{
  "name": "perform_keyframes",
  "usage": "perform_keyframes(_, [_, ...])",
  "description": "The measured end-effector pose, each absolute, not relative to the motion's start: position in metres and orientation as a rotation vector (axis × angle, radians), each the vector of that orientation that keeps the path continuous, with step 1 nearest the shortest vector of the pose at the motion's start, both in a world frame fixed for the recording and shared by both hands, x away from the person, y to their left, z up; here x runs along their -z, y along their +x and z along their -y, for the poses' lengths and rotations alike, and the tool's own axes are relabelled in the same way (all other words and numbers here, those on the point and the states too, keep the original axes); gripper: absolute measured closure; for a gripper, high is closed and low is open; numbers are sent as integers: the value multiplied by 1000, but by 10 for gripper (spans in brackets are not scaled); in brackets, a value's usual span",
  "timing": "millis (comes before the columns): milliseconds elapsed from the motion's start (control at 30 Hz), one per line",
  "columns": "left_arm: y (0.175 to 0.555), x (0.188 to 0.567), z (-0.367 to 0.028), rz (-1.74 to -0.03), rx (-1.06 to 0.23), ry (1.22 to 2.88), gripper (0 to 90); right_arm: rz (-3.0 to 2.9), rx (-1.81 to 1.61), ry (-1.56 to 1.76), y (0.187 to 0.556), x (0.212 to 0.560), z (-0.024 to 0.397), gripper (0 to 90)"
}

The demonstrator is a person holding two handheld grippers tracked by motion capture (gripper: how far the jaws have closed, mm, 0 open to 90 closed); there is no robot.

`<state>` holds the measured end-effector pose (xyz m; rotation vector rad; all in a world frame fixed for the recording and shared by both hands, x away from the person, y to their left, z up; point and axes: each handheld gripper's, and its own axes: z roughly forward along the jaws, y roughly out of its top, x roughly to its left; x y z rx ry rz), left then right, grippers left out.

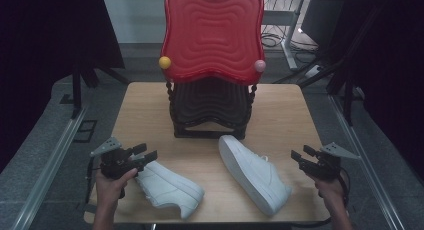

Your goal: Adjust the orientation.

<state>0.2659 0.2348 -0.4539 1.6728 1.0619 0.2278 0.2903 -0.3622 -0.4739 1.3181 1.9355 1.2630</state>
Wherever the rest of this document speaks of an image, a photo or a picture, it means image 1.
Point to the aluminium floor rail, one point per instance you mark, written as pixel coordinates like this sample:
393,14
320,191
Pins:
366,166
50,166

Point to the black curtain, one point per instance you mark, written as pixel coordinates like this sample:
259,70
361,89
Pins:
393,73
40,56

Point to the person's left hand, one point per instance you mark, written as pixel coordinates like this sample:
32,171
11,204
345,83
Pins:
108,190

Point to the white sneaker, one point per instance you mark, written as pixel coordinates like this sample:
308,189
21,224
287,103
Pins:
256,175
166,188

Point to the white desk frame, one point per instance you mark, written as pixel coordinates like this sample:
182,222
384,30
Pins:
288,26

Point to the white power strip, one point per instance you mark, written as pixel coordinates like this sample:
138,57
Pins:
314,71

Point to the person's right hand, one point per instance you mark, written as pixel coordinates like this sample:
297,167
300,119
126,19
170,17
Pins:
331,193

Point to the red and black shoe rack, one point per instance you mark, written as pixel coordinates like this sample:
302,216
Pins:
213,36

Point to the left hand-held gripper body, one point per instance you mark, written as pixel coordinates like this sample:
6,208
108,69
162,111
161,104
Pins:
115,163

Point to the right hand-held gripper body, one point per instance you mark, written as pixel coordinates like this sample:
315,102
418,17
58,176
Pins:
325,166

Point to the black metal stand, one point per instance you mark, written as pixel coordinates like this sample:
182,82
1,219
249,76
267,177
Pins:
348,96
77,90

